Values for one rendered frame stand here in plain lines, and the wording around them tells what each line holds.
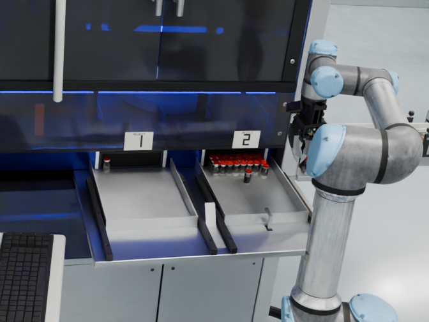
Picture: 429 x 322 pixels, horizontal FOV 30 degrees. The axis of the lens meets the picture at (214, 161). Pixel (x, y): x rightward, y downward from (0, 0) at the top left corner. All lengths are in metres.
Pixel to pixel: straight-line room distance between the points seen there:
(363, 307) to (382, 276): 1.96
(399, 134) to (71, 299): 1.37
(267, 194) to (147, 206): 0.39
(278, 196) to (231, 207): 0.18
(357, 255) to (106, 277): 1.62
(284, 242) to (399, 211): 2.16
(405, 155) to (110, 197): 1.00
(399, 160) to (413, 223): 2.63
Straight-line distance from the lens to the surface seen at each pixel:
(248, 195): 2.47
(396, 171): 1.69
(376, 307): 1.89
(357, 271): 3.82
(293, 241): 2.29
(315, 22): 2.40
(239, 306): 2.87
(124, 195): 2.39
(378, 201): 4.42
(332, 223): 1.73
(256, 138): 2.50
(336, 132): 1.67
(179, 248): 2.19
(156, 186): 2.44
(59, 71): 2.19
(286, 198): 2.49
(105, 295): 2.70
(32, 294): 2.08
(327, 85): 2.01
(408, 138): 1.72
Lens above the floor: 2.12
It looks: 28 degrees down
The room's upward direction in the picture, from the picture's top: 8 degrees clockwise
